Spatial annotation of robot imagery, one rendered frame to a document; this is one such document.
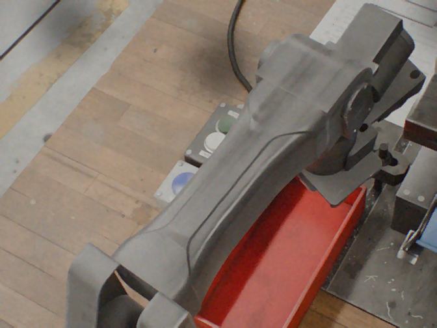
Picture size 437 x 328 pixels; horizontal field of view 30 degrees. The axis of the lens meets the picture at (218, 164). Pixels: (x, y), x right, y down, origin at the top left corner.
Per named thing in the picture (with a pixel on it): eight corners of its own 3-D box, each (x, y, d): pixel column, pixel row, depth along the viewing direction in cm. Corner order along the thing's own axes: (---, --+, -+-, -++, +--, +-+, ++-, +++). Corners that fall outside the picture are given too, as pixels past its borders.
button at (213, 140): (203, 151, 115) (201, 144, 113) (214, 136, 116) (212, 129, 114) (220, 160, 114) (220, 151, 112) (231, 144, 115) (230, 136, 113)
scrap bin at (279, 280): (191, 323, 103) (185, 304, 98) (285, 174, 113) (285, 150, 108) (275, 368, 99) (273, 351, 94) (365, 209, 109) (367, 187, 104)
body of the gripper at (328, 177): (313, 95, 83) (315, 68, 76) (382, 169, 80) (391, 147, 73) (264, 136, 82) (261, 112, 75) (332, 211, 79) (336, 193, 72)
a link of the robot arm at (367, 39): (345, 27, 77) (331, -48, 67) (426, 66, 74) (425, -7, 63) (278, 124, 75) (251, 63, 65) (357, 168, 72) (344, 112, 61)
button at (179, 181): (167, 196, 111) (165, 188, 109) (183, 174, 113) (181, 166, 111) (192, 208, 110) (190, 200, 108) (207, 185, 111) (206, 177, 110)
